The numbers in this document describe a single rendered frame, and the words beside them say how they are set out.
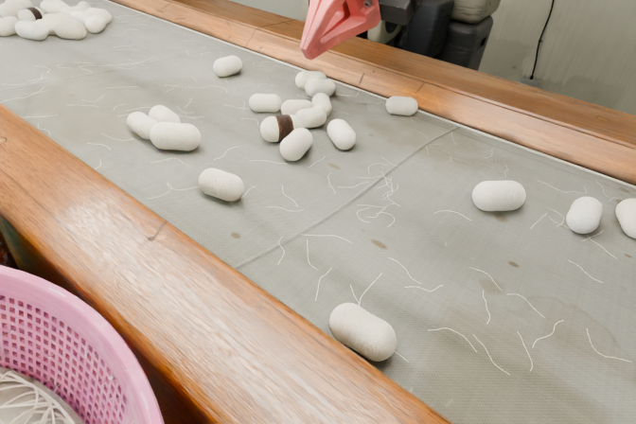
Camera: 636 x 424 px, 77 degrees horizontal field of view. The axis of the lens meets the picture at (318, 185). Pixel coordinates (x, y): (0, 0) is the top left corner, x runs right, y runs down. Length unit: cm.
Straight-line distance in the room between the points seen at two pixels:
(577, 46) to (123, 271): 229
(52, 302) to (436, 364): 17
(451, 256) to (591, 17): 213
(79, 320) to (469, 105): 38
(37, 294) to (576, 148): 41
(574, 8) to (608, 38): 20
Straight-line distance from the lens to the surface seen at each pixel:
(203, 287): 19
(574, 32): 236
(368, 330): 19
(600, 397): 24
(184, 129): 33
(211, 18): 66
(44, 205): 26
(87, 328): 19
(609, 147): 44
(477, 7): 121
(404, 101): 42
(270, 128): 34
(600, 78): 240
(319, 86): 44
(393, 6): 37
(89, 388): 21
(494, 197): 30
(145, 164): 33
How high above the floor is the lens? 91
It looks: 35 degrees down
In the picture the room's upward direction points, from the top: 7 degrees clockwise
